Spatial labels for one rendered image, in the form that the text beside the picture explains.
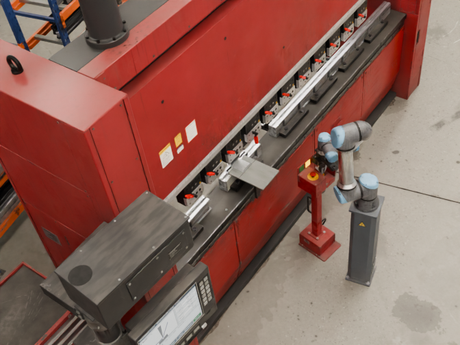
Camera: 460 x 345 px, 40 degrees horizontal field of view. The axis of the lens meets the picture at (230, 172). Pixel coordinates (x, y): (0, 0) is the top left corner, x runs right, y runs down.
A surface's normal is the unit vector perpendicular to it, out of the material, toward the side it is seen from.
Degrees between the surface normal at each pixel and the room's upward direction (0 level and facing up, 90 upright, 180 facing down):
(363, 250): 90
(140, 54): 90
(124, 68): 90
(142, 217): 0
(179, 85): 90
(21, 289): 0
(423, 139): 0
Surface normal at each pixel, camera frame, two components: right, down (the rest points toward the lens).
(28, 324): -0.11, -0.68
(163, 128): 0.81, 0.37
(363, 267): -0.41, 0.69
